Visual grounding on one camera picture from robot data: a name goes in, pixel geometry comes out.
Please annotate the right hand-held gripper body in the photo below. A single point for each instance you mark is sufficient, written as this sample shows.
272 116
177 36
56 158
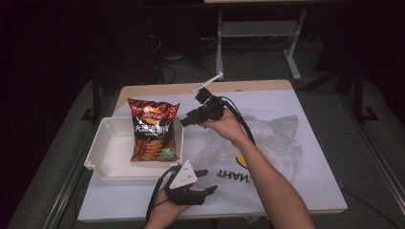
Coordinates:
215 108

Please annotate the person's right hand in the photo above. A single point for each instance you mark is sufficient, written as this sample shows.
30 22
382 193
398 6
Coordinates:
229 127

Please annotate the red chip bag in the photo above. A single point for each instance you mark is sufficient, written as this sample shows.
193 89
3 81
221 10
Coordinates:
153 127

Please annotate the white metal desk frame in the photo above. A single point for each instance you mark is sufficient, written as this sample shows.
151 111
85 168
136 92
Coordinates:
219 47

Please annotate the clear plastic bag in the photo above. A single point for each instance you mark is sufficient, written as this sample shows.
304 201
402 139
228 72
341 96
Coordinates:
277 143

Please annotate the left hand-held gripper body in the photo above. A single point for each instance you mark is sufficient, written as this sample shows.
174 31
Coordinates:
184 179

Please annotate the person's left hand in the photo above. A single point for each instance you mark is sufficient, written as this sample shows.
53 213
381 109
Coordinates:
162 213

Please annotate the white plastic bin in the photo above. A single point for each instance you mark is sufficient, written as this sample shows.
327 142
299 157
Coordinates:
111 156

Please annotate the black metal stand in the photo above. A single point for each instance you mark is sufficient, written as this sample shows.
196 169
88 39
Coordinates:
358 95
96 95

